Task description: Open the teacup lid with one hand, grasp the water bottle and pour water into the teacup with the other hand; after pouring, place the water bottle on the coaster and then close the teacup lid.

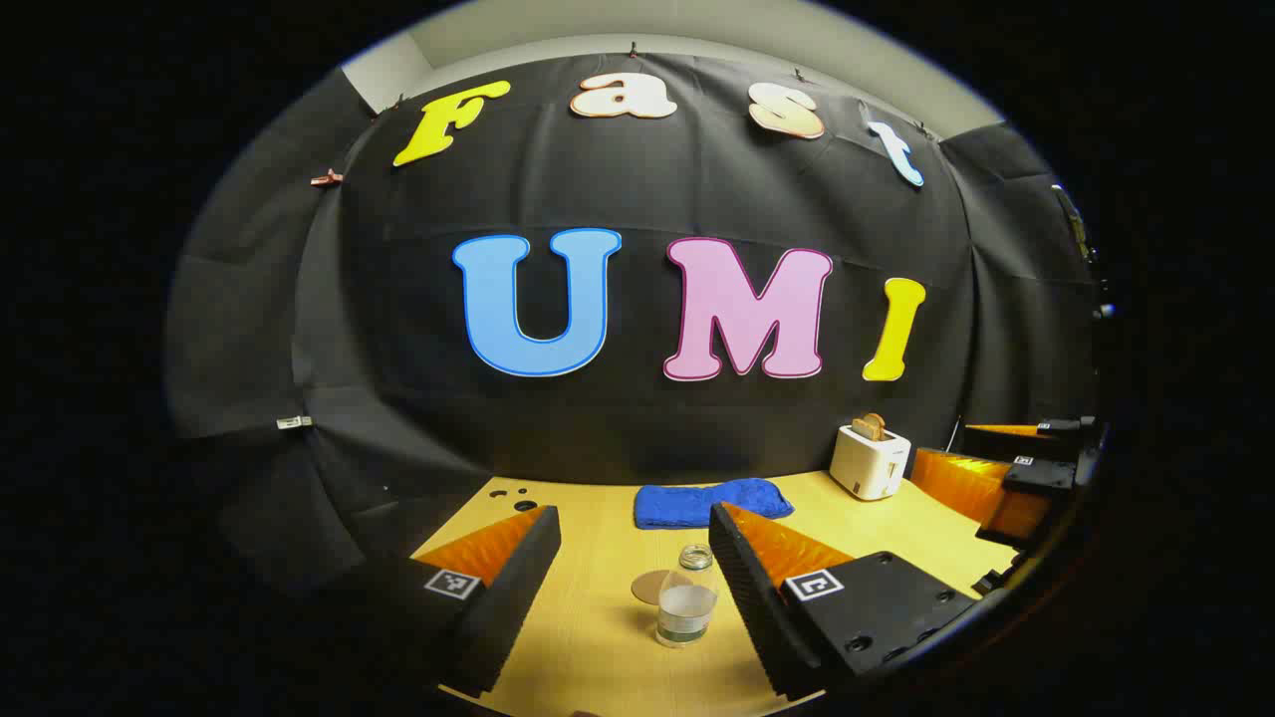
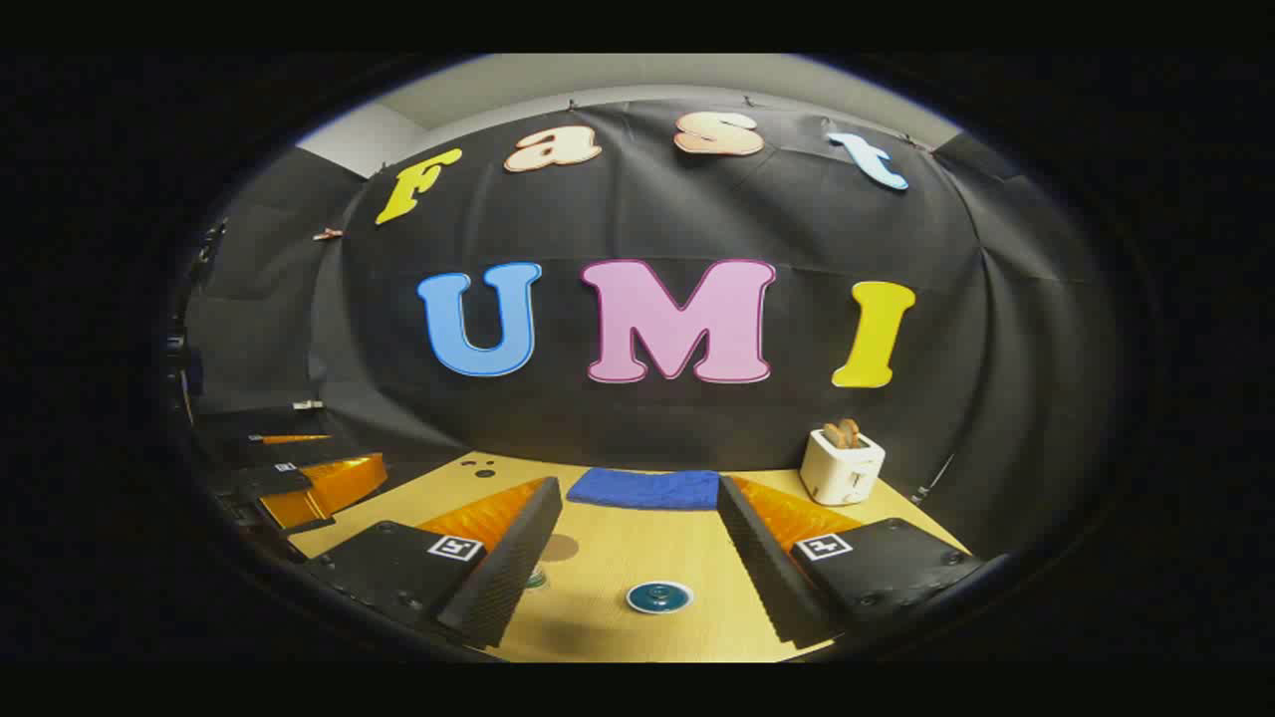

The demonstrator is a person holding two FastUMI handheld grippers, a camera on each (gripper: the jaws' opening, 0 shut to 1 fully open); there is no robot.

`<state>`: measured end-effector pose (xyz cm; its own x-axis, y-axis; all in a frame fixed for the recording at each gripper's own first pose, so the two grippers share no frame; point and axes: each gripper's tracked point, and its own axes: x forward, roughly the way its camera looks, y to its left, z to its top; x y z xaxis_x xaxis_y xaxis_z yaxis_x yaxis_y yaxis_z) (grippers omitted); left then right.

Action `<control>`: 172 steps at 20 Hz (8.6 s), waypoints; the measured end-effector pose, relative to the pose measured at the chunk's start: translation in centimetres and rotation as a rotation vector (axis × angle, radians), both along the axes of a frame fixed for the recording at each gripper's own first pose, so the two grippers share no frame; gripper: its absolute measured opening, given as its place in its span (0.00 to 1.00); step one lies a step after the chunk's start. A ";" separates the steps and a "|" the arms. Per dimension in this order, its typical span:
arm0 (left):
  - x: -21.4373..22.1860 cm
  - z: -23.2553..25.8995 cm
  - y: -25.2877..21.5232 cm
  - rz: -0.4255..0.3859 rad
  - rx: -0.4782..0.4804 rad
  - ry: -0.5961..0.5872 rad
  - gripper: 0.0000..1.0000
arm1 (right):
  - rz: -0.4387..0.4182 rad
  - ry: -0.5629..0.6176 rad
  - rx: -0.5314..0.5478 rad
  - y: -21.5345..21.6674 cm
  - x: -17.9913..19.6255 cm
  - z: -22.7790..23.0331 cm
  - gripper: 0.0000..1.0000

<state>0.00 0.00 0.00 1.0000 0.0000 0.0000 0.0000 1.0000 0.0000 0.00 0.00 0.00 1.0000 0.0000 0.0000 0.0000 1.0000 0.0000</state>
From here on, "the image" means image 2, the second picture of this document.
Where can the white teacup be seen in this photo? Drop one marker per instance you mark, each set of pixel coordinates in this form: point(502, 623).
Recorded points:
point(632, 598)

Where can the white toaster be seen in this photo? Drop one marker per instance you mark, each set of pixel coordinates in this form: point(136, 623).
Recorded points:
point(842, 476)

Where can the brown toast slice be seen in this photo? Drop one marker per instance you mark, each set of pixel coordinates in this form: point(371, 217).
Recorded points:
point(833, 436)
point(851, 432)

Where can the black backdrop cloth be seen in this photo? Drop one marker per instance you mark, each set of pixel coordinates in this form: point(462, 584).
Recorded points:
point(797, 418)

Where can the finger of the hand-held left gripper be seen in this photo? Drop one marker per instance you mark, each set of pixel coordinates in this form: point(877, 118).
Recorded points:
point(284, 480)
point(289, 438)

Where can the blue towel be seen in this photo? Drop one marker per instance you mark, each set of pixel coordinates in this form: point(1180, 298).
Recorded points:
point(645, 489)

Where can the teal teacup lid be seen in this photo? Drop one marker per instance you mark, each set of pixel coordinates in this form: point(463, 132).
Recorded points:
point(659, 597)

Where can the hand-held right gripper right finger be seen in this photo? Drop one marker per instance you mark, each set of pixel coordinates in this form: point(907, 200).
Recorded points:
point(762, 568)

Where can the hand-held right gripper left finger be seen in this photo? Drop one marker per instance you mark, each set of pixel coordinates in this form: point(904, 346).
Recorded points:
point(518, 558)

